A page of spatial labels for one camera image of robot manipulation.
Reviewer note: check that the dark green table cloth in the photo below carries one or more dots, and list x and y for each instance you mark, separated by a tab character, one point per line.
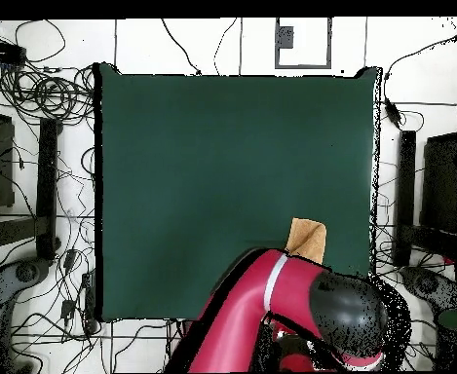
165	156

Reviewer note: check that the black stand foot with caster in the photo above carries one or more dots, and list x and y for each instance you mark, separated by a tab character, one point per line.
21	272
430	284

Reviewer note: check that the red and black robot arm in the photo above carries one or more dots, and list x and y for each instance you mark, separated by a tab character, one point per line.
290	296

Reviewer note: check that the orange terry towel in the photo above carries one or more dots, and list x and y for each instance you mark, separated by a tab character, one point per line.
308	239

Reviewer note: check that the black power strip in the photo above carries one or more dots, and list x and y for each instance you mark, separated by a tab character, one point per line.
2	52

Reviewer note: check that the black power adapter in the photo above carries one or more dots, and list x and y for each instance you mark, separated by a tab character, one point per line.
391	113

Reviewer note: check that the small grey floor box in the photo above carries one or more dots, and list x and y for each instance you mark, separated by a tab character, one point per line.
285	37

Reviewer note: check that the black floor beam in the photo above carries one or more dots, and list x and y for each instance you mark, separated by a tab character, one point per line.
405	194
47	187

